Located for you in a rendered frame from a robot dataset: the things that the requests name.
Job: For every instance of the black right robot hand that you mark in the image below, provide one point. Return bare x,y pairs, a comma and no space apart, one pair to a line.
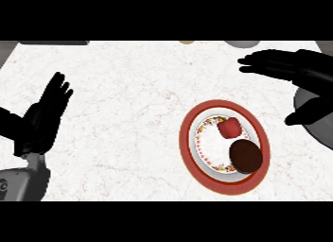
303,71

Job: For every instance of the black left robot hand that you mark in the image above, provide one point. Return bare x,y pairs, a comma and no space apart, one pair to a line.
39,121

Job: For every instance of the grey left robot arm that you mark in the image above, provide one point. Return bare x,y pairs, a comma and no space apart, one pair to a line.
20,181

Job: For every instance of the grey metal pan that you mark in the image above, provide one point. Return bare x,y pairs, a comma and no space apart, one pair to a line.
323,126

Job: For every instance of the red bell pepper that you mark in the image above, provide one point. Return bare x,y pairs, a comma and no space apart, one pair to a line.
230,127

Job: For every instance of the white floral-rimmed plate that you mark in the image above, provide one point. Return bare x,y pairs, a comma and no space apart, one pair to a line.
218,146

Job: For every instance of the grey round bowl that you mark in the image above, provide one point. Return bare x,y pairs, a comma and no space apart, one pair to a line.
241,43

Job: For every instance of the dark grey flat appliance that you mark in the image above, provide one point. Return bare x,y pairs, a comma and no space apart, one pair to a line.
54,42

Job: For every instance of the tan round object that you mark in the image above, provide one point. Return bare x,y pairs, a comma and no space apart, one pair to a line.
187,42

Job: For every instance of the red round placemat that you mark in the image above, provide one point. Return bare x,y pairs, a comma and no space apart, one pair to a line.
224,146

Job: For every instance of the dark brown round patty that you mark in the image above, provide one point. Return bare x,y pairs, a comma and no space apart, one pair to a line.
246,156

